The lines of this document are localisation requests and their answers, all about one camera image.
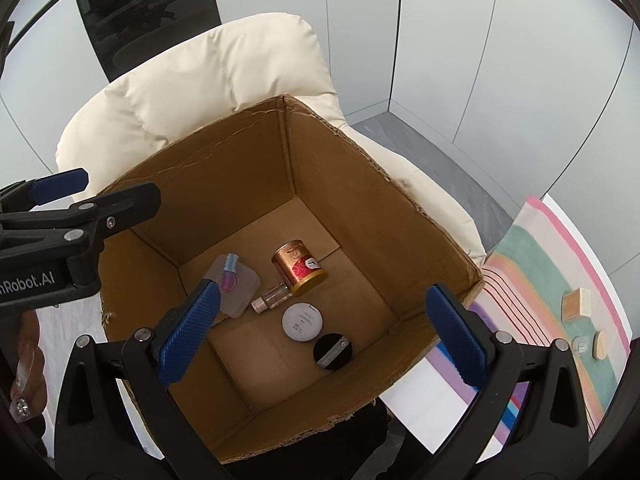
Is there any translucent square plastic case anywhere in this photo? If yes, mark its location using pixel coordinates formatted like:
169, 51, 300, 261
204, 252, 260, 318

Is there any pink purple small tube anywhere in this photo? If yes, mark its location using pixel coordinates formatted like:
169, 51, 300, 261
220, 252, 239, 294

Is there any small clear perfume bottle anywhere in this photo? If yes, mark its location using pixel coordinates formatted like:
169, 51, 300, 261
250, 283, 292, 313

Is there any white round compact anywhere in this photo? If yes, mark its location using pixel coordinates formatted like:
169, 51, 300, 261
282, 302, 323, 342

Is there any black makeup puff grey strap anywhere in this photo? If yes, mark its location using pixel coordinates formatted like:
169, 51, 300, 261
312, 332, 355, 372

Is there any copper jar yellow lid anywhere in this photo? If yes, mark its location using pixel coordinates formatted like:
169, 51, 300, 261
271, 240, 328, 296

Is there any striped pastel cloth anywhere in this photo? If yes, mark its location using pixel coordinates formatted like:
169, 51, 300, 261
446, 196, 632, 434

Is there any cream padded chair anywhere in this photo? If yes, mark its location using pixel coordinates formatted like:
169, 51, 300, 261
55, 12, 486, 264

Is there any beige rectangular sponge block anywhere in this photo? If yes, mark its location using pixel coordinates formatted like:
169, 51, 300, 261
561, 287, 592, 323

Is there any cardboard box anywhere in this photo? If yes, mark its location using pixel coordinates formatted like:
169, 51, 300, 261
100, 96, 483, 463

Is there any black floor appliance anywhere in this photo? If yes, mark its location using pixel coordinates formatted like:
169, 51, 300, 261
76, 0, 221, 81

